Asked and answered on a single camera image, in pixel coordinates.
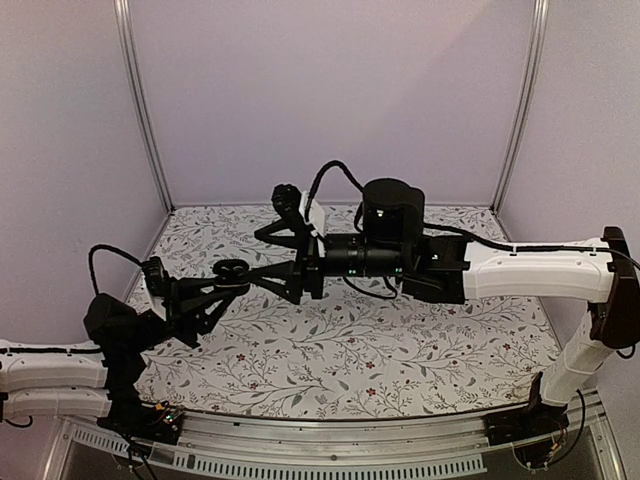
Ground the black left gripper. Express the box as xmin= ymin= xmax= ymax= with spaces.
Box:
xmin=124 ymin=277 xmax=235 ymax=354

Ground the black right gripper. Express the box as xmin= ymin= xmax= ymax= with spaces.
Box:
xmin=241 ymin=218 xmax=406 ymax=306

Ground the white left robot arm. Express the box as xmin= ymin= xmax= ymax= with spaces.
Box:
xmin=1 ymin=278 xmax=249 ymax=434

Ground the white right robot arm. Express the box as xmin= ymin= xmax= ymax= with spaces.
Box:
xmin=250 ymin=178 xmax=639 ymax=436

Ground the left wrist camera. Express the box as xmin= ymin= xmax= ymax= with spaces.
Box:
xmin=141 ymin=256 xmax=170 ymax=320

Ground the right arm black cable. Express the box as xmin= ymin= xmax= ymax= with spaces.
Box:
xmin=307 ymin=159 xmax=366 ymax=201

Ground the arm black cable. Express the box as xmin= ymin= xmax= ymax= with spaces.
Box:
xmin=88 ymin=243 xmax=149 ymax=296
xmin=307 ymin=159 xmax=366 ymax=201

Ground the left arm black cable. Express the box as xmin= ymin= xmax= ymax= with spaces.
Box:
xmin=88 ymin=243 xmax=149 ymax=296

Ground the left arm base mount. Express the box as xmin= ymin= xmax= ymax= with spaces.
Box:
xmin=96 ymin=386 xmax=185 ymax=445

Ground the front aluminium rail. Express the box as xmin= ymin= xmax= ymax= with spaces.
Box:
xmin=43 ymin=389 xmax=628 ymax=479

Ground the left aluminium frame post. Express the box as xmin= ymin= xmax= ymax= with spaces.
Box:
xmin=113 ymin=0 xmax=175 ymax=213

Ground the aluminium frame post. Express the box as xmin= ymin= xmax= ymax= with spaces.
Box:
xmin=113 ymin=0 xmax=175 ymax=213
xmin=491 ymin=0 xmax=550 ymax=216

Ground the right aluminium frame post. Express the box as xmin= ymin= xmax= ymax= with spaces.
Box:
xmin=491 ymin=0 xmax=550 ymax=216

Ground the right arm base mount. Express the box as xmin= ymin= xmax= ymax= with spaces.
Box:
xmin=482 ymin=373 xmax=569 ymax=470

